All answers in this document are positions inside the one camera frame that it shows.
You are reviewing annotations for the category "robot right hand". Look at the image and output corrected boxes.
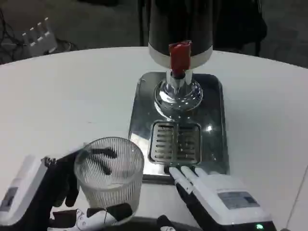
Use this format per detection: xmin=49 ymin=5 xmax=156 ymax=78
xmin=157 ymin=165 xmax=277 ymax=231

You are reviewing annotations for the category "clear ribbed glass cup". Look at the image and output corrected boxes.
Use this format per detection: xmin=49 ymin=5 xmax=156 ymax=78
xmin=73 ymin=136 xmax=145 ymax=213

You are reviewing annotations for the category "red dispenser tap lever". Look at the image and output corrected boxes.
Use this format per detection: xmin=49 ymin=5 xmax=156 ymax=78
xmin=168 ymin=40 xmax=193 ymax=74

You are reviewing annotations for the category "black drink dispenser chrome base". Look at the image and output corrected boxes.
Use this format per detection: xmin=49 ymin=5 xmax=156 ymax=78
xmin=138 ymin=0 xmax=214 ymax=121

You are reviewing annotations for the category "steel drip tray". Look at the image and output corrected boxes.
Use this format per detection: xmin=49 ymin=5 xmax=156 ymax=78
xmin=128 ymin=71 xmax=229 ymax=177

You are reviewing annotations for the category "black chair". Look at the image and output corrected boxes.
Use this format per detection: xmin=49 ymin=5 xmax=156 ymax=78
xmin=211 ymin=0 xmax=268 ymax=53

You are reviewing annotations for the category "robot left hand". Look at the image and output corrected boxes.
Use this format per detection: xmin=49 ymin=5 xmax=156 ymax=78
xmin=0 ymin=144 xmax=134 ymax=231

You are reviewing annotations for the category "steel drip tray grid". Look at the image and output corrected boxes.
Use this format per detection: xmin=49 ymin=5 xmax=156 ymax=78
xmin=147 ymin=120 xmax=202 ymax=166

